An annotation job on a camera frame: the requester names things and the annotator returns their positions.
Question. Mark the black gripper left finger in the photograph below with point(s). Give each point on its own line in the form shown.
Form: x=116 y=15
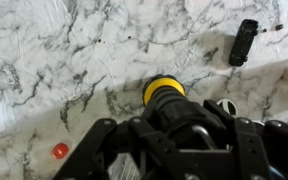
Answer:
x=153 y=153

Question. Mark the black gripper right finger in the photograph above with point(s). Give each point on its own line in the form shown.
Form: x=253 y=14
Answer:
x=261 y=148

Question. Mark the round marble table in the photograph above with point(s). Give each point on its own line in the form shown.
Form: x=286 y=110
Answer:
x=66 y=63

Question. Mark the small black car key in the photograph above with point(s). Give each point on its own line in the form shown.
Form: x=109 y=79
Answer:
x=248 y=29

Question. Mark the black and yellow torch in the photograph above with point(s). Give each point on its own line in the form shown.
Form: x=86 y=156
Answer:
x=185 y=123

